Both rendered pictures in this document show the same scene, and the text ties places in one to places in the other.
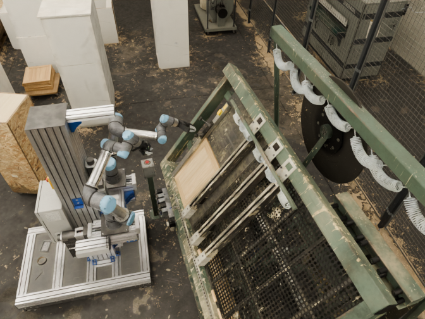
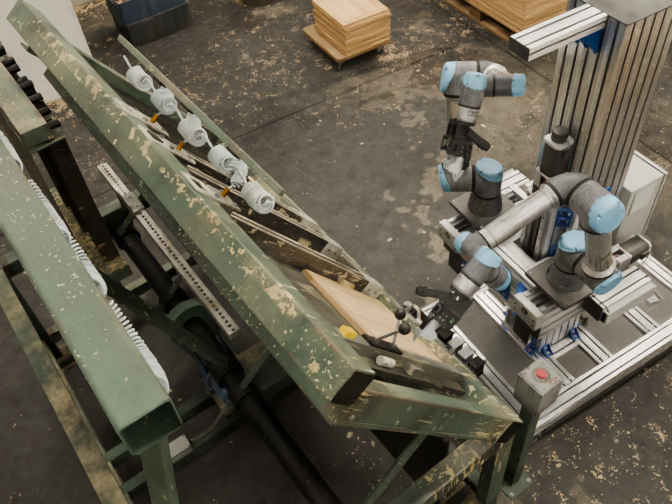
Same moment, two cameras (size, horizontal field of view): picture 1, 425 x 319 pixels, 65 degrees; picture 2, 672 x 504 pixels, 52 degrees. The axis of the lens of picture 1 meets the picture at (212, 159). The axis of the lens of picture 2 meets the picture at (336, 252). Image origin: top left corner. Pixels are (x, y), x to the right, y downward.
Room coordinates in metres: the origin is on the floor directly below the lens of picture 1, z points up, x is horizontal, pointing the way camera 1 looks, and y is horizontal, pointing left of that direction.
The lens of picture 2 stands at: (3.44, -0.30, 3.18)
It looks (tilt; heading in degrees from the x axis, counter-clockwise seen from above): 48 degrees down; 167
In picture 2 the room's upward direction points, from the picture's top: 6 degrees counter-clockwise
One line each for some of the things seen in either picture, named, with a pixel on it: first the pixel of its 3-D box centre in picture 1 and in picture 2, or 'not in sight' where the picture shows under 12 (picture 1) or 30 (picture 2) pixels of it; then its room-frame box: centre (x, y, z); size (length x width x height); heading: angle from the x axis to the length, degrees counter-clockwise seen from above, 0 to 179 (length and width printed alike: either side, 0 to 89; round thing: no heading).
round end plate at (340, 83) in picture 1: (327, 131); not in sight; (1.87, -0.84, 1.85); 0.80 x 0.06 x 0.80; 19
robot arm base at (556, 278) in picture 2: (112, 175); (567, 269); (2.03, 0.93, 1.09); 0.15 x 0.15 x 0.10
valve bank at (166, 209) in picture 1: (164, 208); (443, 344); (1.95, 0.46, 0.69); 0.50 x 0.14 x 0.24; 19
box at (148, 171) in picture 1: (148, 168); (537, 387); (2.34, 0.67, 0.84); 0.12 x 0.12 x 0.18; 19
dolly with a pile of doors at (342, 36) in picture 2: not in sight; (344, 26); (-1.50, 1.09, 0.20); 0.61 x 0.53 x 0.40; 14
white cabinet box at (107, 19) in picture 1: (100, 21); not in sight; (6.73, 2.37, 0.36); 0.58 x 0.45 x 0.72; 104
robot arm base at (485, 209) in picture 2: (113, 218); (486, 197); (1.55, 0.81, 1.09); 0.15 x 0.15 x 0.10
